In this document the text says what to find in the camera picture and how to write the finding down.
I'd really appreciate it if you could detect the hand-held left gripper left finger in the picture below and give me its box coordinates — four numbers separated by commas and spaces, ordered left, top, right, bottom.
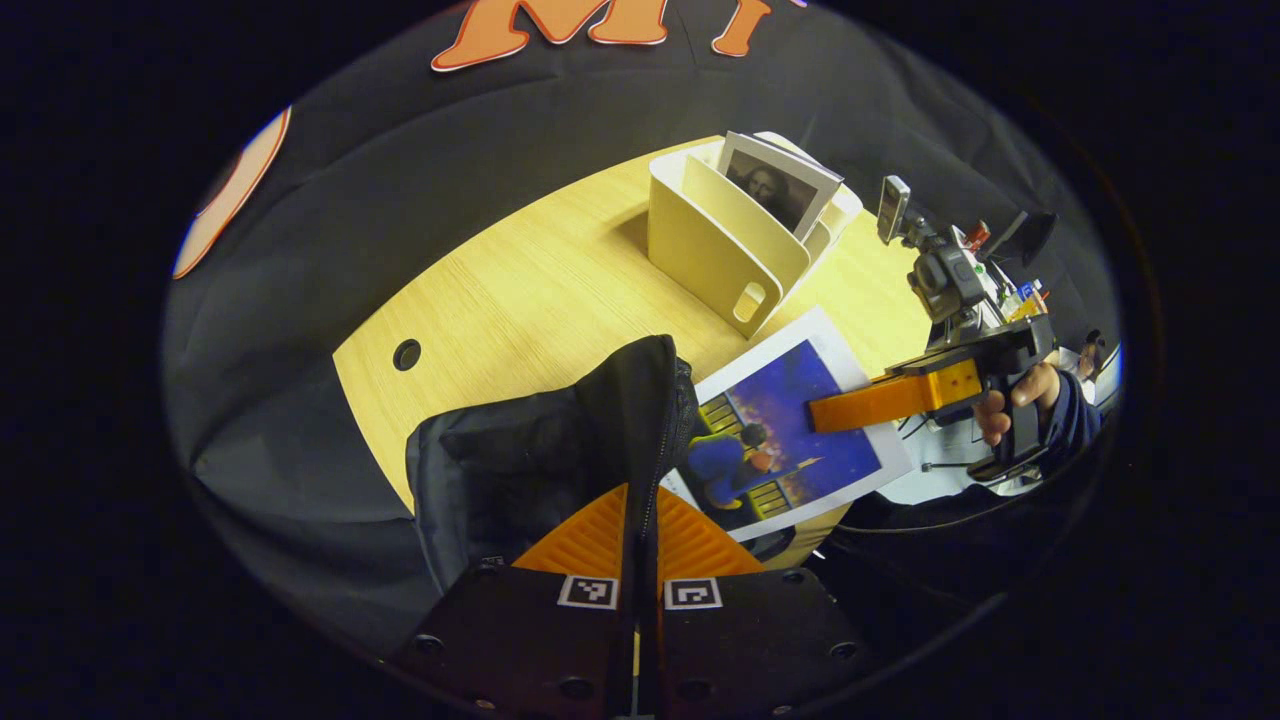
395, 485, 641, 717

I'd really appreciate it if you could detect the black schoolbag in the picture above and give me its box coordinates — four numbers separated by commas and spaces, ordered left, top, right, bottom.
405, 335, 701, 601

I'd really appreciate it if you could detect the portrait cover book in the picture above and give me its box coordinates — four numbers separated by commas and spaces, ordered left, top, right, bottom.
715, 130, 844, 244

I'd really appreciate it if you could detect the blue cover book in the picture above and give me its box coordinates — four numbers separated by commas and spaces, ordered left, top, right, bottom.
660, 305, 916, 543

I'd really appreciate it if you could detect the white bookshelf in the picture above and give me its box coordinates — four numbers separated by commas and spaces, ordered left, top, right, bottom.
647, 130, 864, 339

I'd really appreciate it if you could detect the black backdrop cloth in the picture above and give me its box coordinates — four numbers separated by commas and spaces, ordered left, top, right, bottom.
165, 0, 1121, 661

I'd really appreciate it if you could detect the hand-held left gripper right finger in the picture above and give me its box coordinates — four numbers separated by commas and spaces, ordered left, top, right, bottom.
638, 485, 871, 717

